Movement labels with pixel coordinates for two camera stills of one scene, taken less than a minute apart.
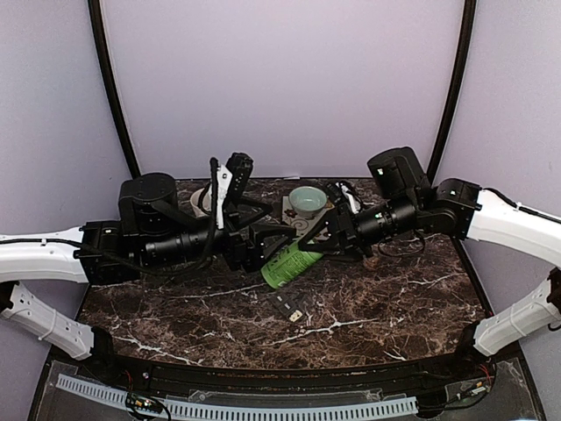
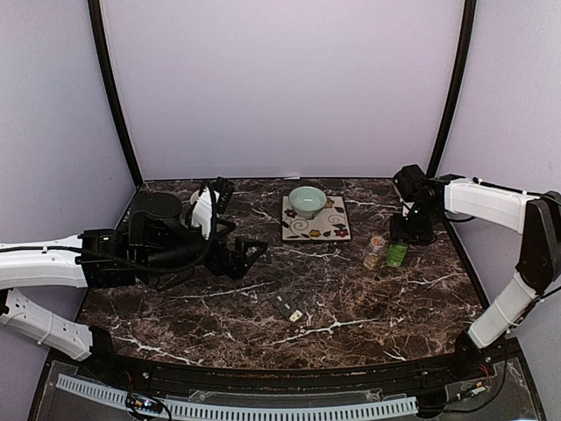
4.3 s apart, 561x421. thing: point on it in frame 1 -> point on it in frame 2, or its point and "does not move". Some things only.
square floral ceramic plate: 301,224 does not move
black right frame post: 469,12 does not move
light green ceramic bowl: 307,201 does not move
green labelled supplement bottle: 284,267 -> 396,253
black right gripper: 348,231 -> 398,231
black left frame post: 100,33 does not move
